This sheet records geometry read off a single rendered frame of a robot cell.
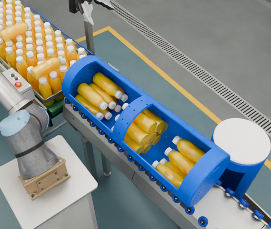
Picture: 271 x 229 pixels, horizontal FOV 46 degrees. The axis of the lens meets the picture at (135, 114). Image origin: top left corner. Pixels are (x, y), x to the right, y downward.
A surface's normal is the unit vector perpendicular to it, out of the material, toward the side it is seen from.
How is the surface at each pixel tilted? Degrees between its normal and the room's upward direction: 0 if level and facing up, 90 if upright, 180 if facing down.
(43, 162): 30
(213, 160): 1
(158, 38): 0
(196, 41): 0
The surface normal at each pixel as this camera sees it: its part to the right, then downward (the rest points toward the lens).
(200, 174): -0.35, -0.28
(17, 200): 0.02, -0.64
